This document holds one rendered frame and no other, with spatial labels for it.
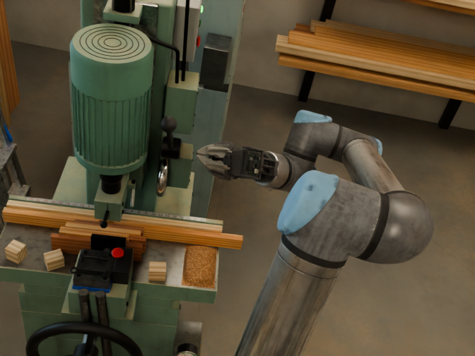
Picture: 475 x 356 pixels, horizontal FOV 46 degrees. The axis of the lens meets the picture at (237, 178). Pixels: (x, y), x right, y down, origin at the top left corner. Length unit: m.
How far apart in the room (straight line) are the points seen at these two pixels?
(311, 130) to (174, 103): 0.37
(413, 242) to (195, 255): 0.76
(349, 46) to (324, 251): 2.54
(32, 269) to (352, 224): 0.94
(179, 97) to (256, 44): 2.32
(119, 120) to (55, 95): 2.45
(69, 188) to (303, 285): 1.14
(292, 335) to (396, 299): 1.94
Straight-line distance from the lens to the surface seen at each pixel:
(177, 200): 1.89
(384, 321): 2.80
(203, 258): 1.55
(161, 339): 1.75
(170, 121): 1.19
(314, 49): 3.30
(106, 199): 1.50
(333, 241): 0.90
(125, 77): 1.21
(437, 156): 3.89
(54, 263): 1.55
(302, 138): 1.45
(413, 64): 3.40
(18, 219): 1.68
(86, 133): 1.32
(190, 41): 1.54
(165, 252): 1.60
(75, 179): 1.95
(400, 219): 0.92
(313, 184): 0.89
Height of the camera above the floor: 2.13
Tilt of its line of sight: 42 degrees down
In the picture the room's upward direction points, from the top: 12 degrees clockwise
